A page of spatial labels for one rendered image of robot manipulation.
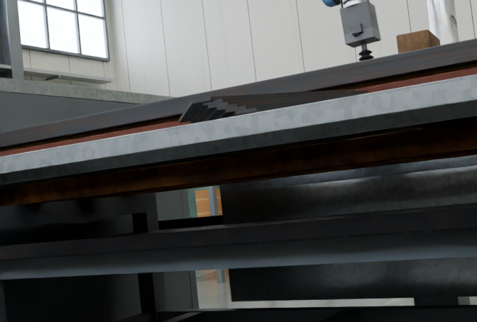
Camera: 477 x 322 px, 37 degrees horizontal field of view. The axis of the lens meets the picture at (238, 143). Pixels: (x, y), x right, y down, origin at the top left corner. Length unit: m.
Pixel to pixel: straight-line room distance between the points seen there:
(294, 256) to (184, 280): 1.44
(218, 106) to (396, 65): 0.35
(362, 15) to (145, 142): 1.07
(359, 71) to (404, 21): 11.05
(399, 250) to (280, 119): 0.40
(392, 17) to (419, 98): 11.50
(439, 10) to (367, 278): 0.88
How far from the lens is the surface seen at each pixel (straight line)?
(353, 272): 2.15
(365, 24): 2.03
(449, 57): 1.24
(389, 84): 1.26
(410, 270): 2.09
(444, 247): 1.26
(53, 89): 2.32
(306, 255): 1.35
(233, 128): 1.02
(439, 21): 2.39
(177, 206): 2.75
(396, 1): 12.43
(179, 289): 2.74
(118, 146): 1.14
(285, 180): 2.21
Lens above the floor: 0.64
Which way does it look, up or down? 4 degrees up
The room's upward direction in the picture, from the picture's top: 6 degrees counter-clockwise
